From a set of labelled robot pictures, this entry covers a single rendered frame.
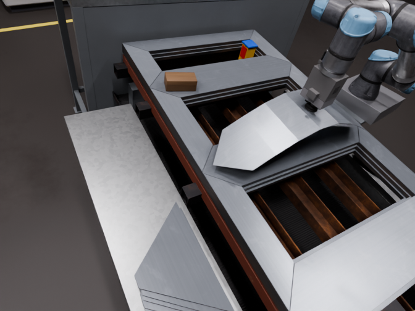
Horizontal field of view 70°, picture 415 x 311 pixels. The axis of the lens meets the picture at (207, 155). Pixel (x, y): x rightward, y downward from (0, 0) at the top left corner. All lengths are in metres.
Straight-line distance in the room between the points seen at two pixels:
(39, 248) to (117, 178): 0.87
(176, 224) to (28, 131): 1.63
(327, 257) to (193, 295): 0.38
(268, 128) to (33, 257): 1.34
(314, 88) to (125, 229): 0.70
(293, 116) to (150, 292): 0.65
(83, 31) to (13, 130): 1.13
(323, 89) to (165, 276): 0.68
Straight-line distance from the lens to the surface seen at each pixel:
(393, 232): 1.09
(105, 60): 1.53
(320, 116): 1.01
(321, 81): 0.94
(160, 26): 1.54
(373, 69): 1.73
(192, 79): 1.19
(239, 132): 0.95
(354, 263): 0.95
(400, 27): 1.33
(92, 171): 1.07
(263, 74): 1.43
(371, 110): 1.75
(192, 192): 0.98
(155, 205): 0.98
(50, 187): 2.00
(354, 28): 0.87
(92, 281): 1.69
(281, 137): 0.93
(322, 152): 1.16
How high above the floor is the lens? 1.59
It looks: 48 degrees down
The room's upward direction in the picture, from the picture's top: 15 degrees clockwise
